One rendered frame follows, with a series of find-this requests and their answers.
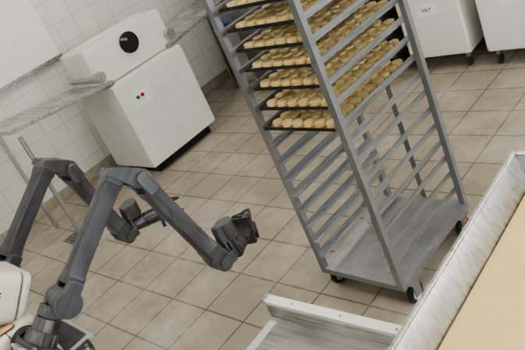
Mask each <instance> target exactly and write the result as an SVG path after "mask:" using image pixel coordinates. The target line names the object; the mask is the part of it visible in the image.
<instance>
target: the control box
mask: <svg viewBox="0 0 525 350"><path fill-rule="evenodd" d="M276 323H277V322H275V321H272V320H270V321H269V322H268V323H267V324H266V325H265V327H264V328H263V329H262V330H261V331H260V333H259V334H258V335H257V336H256V338H255V339H254V340H253V342H252V343H251V344H250V345H249V346H248V347H247V348H246V350H255V349H256V348H257V347H258V345H259V344H260V343H261V341H262V340H263V339H264V337H265V336H266V335H267V334H268V333H269V332H270V330H271V329H272V328H273V326H274V325H275V324H276Z"/></svg>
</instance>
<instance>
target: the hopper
mask: <svg viewBox="0 0 525 350"><path fill-rule="evenodd" d="M387 350H525V151H511V153H510V154H509V156H508V158H507V160H506V161H505V162H504V164H503V166H502V168H501V169H500V170H499V172H498V174H497V175H496V177H495V178H494V180H493V181H492V183H491V185H490V187H489V188H488V189H487V191H486V193H485V194H484V196H483V198H482V199H481V200H480V202H479V204H478V205H477V207H476V208H475V210H474V211H473V214H472V215H471V217H470V218H469V220H468V221H467V223H466V225H465V227H464V228H463V229H462V231H461V233H460V234H459V236H458V237H457V238H456V240H455V242H454V244H453V245H452V247H451V248H450V250H449V251H448V254H447V255H446V256H445V258H444V260H443V261H442V263H441V265H440V266H439V267H438V269H437V271H436V272H435V274H434V275H433V277H432V278H431V280H430V282H429V284H428V285H427V287H426V288H425V290H424V291H423V293H422V295H421V296H420V298H419V299H418V301H417V303H416V304H415V305H414V307H413V309H412V311H411V312H410V314H409V315H408V317H407V318H406V320H405V322H404V323H403V324H402V327H401V328H400V330H399V331H398V333H397V334H396V336H395V338H394V339H393V341H392V343H391V344H390V345H389V347H388V349H387Z"/></svg>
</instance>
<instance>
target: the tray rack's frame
mask: <svg viewBox="0 0 525 350"><path fill-rule="evenodd" d="M397 2H398V6H399V8H400V12H401V14H402V18H403V22H404V24H405V28H406V32H407V34H408V37H409V42H410V44H411V47H412V52H413V54H414V57H415V60H416V65H417V67H418V70H419V73H420V77H421V80H422V83H423V87H424V90H425V93H426V96H427V100H428V103H429V106H430V110H431V113H432V116H433V118H434V123H435V126H436V128H437V133H438V136H439V138H440V141H441V146H442V148H443V151H444V154H445V158H446V161H447V164H448V168H449V171H450V174H451V177H452V181H453V184H454V187H455V191H456V194H457V197H458V200H454V199H449V200H448V202H447V203H446V204H445V206H444V207H443V208H442V210H441V211H440V212H439V213H438V214H437V216H436V217H435V218H434V220H433V221H432V222H431V224H430V225H429V226H428V228H427V229H426V230H425V231H424V232H423V234H422V235H421V236H420V238H419V239H418V240H417V242H416V243H415V244H414V246H412V248H411V249H410V250H409V252H408V253H407V254H406V256H405V257H404V258H403V260H402V261H401V262H400V263H399V266H400V268H401V271H402V274H403V277H404V279H405V282H406V285H407V287H411V288H413V290H414V292H415V295H416V298H418V296H419V295H420V293H421V292H422V288H421V286H420V282H419V278H420V277H421V276H418V274H419V273H420V271H421V270H422V268H423V267H424V266H425V265H426V263H427V262H428V260H429V259H430V257H431V256H432V255H433V254H434V253H435V251H436V250H437V249H438V247H439V245H440V244H441V243H442V242H443V240H444V239H445V238H446V236H447V235H448V233H449V232H450V231H451V229H452V228H453V227H454V226H455V224H456V223H457V222H458V221H461V222H462V227H465V225H466V224H465V223H463V221H464V220H465V218H466V214H467V213H468V212H467V211H466V209H467V208H468V207H469V203H468V201H467V198H466V193H465V191H464V187H463V183H462V180H461V177H460V175H459V170H458V167H457V165H456V161H455V157H454V154H453V151H452V146H451V144H450V141H449V138H448V134H447V130H446V128H445V123H444V120H443V118H442V115H441V110H440V107H439V104H438V100H437V97H436V94H435V91H434V87H433V84H432V81H431V78H430V74H429V71H428V68H427V64H426V61H425V58H424V55H423V50H422V48H421V45H420V40H419V38H418V34H417V32H416V27H415V24H414V22H413V17H412V14H411V11H410V8H409V3H408V1H407V0H397ZM383 193H384V197H383V198H382V199H381V200H380V201H379V202H378V203H377V208H378V209H379V208H380V207H381V206H382V205H383V204H384V202H385V201H386V200H387V199H388V198H389V197H390V195H391V194H392V193H391V189H390V187H389V185H388V186H387V187H386V188H385V189H384V191H383ZM420 194H421V196H419V195H417V196H416V198H415V199H414V200H413V201H412V203H411V204H410V205H409V206H408V208H407V209H406V210H405V211H404V213H403V214H402V215H400V217H399V218H398V219H397V220H396V222H395V223H394V224H393V225H392V227H391V228H390V229H389V230H388V232H387V235H388V237H389V239H390V242H392V240H393V239H394V238H395V237H396V235H397V234H398V233H399V231H400V230H401V229H402V228H403V227H404V226H405V225H406V223H407V222H408V221H409V219H410V218H411V217H412V216H413V214H414V213H415V212H416V210H417V209H418V208H419V207H420V206H421V205H422V204H423V202H424V201H425V200H426V199H427V195H426V192H425V190H424V188H423V190H422V191H421V192H420ZM409 196H410V195H405V194H399V195H398V196H397V197H396V198H395V200H394V201H393V202H392V203H391V204H390V205H389V206H388V207H387V208H386V210H385V211H384V212H383V213H382V214H381V215H380V216H381V219H382V220H383V223H384V225H386V224H387V223H388V221H389V220H390V219H391V218H392V217H393V215H394V214H396V212H397V211H398V210H399V209H400V207H401V206H402V205H403V204H404V203H405V201H406V200H407V199H408V198H409ZM442 200H443V198H433V199H432V200H431V202H430V203H429V204H428V206H427V207H426V208H425V210H423V211H422V213H421V214H420V215H419V217H418V218H417V219H416V221H415V222H414V223H413V224H412V226H411V227H410V228H409V229H408V230H407V231H406V232H405V234H404V235H403V236H402V238H401V239H400V240H399V242H398V243H397V244H396V246H395V247H393V249H394V252H395V255H396V258H398V256H399V255H400V254H401V252H402V251H403V250H404V248H405V247H406V245H407V244H408V243H409V242H410V241H411V240H412V239H413V237H414V236H415V235H416V233H417V232H418V230H419V229H420V228H421V227H422V226H423V225H424V223H425V222H426V221H427V219H428V218H429V217H430V215H431V214H432V213H433V211H434V210H435V209H436V208H437V207H438V206H439V204H440V203H441V201H442ZM370 218H371V217H370V214H369V213H368V214H367V216H366V217H365V218H364V219H363V220H362V221H361V223H360V224H359V225H358V226H357V227H356V228H355V229H354V230H353V232H351V233H350V235H349V236H348V237H347V238H346V239H345V240H344V241H343V243H342V244H341V245H340V246H339V247H338V248H337V250H336V251H335V252H334V253H333V254H332V255H331V257H330V258H329V259H328V260H327V264H328V266H327V267H326V269H325V270H326V271H327V273H329V274H332V275H335V276H338V278H339V279H340V277H344V278H348V279H351V280H357V281H361V282H364V283H368V284H373V285H377V286H380V287H383V288H389V289H392V290H396V291H398V287H397V284H396V282H395V279H394V277H393V274H392V273H389V272H387V270H388V269H389V267H390V266H389V264H388V261H387V258H386V257H383V256H380V255H381V254H382V253H383V252H384V250H383V248H382V246H381V243H380V241H376V240H374V238H375V237H376V236H377V232H376V230H375V227H374V225H373V224H370V223H368V222H369V221H370Z"/></svg>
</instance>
